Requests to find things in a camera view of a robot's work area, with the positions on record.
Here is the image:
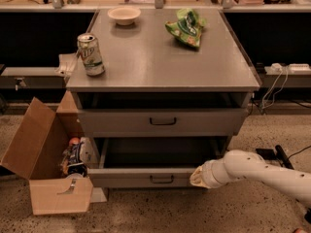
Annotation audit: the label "grey drawer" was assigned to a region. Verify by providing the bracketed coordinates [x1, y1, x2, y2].
[88, 137, 226, 188]
[78, 108, 247, 137]

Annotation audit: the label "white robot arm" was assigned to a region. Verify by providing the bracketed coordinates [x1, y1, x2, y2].
[190, 150, 311, 208]

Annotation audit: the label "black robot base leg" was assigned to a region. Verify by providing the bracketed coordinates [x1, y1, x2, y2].
[274, 144, 311, 223]

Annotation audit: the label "grey top drawer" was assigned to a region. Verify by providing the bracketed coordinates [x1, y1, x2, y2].
[78, 108, 247, 137]

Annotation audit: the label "grey drawer cabinet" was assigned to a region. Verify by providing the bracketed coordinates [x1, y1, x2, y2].
[65, 7, 261, 153]

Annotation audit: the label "black power adapter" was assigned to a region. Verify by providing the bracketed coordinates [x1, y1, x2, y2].
[256, 149, 276, 160]

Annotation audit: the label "packaged items in box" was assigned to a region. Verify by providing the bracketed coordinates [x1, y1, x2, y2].
[60, 137, 98, 178]

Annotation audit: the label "white power strip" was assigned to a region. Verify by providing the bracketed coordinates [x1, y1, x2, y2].
[289, 63, 311, 73]

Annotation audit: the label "green chip bag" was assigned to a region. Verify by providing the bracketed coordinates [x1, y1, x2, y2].
[165, 8, 206, 49]

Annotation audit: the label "green white soda can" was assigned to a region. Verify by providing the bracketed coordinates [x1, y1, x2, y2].
[78, 33, 105, 76]

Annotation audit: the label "open cardboard box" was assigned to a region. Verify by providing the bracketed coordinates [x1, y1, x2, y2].
[1, 98, 93, 216]

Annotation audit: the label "white paper bowl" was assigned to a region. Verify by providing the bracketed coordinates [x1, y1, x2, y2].
[108, 6, 141, 26]

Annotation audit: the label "grey metal side bench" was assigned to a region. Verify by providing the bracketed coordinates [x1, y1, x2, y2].
[0, 67, 65, 90]

